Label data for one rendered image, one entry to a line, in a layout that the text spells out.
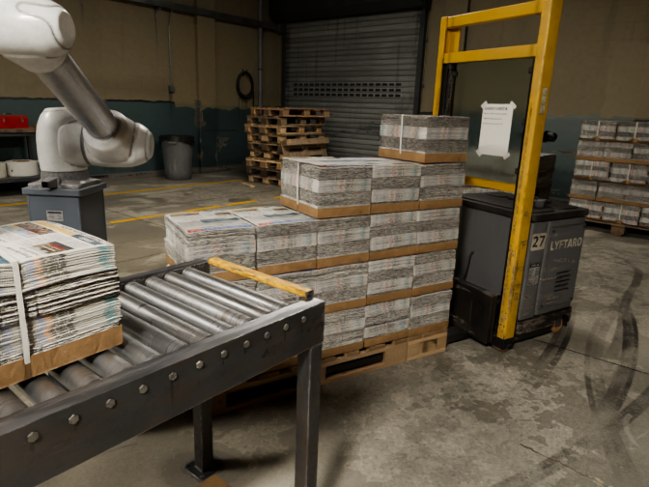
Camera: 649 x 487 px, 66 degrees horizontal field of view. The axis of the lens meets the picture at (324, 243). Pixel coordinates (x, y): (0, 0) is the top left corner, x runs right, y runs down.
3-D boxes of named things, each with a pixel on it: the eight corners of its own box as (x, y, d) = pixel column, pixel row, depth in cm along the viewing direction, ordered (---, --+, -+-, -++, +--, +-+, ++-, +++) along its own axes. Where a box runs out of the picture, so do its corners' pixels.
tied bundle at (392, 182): (329, 201, 265) (330, 157, 259) (375, 198, 279) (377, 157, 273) (369, 214, 233) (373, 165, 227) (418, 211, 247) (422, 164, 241)
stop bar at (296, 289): (215, 262, 165) (215, 256, 165) (314, 296, 138) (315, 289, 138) (208, 264, 163) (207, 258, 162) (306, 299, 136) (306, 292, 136)
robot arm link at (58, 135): (53, 165, 188) (46, 105, 182) (101, 167, 188) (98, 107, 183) (29, 171, 172) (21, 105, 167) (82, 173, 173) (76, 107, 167)
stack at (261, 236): (170, 380, 243) (161, 212, 222) (366, 333, 301) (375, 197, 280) (193, 422, 211) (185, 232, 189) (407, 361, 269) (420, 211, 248)
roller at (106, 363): (44, 320, 129) (42, 301, 127) (144, 386, 100) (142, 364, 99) (23, 326, 125) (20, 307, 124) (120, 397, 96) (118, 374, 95)
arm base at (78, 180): (18, 189, 169) (16, 173, 168) (55, 180, 191) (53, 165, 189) (71, 191, 169) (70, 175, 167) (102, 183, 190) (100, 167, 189)
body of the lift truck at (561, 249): (432, 306, 348) (443, 192, 327) (487, 294, 375) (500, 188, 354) (514, 348, 290) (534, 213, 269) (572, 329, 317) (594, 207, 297)
